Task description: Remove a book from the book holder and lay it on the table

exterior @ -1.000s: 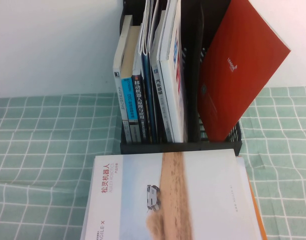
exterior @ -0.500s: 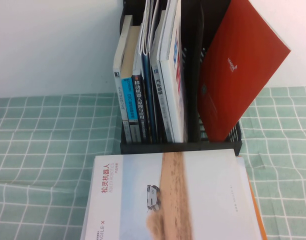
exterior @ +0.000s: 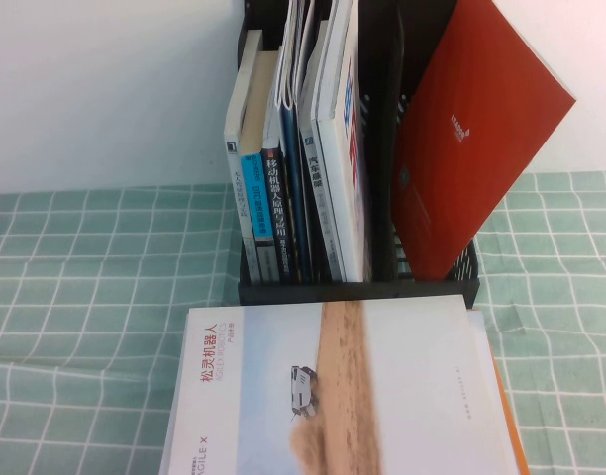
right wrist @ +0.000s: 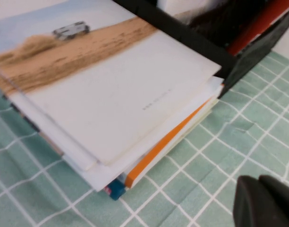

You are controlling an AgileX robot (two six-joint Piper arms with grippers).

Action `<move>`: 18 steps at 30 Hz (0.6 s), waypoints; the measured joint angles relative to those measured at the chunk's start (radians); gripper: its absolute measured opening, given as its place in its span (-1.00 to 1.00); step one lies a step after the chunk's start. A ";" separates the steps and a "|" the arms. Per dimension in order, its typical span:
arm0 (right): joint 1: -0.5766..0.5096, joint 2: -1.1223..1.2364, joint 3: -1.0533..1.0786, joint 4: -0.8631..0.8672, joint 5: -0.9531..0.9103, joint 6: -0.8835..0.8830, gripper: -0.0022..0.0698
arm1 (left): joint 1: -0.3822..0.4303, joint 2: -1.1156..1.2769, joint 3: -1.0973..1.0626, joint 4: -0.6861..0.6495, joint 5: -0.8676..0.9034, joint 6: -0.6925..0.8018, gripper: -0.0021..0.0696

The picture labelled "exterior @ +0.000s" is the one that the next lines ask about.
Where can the red cover brochure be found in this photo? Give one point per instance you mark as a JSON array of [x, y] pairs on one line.
[[471, 148]]

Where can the black spine robotics book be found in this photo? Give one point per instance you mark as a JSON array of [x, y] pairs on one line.
[[278, 208]]

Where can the cyan spine book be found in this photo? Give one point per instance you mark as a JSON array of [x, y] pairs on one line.
[[256, 198]]

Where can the white book blue red print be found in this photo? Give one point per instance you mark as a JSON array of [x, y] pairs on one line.
[[342, 99]]

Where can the white spine paperback book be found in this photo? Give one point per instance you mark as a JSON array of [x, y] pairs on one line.
[[236, 188]]

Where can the black plastic book holder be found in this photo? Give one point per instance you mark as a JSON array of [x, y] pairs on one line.
[[382, 148]]

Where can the green checkered tablecloth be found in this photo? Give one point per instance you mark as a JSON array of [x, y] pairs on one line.
[[85, 297]]

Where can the thin white booklet bundle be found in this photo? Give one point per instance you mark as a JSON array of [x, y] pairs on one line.
[[288, 59]]

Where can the grey spine automotive book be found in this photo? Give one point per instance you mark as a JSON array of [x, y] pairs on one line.
[[315, 173]]

